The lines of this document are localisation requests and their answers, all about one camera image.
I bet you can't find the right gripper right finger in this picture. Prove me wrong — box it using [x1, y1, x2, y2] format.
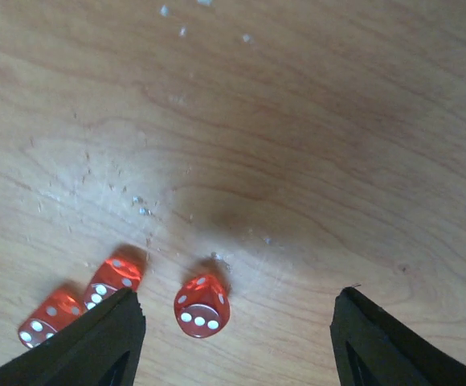
[330, 287, 466, 385]

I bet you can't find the red die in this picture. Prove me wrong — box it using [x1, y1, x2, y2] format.
[83, 253, 145, 310]
[174, 274, 231, 339]
[18, 285, 84, 349]

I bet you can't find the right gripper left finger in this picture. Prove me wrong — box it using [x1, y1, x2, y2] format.
[0, 289, 146, 385]

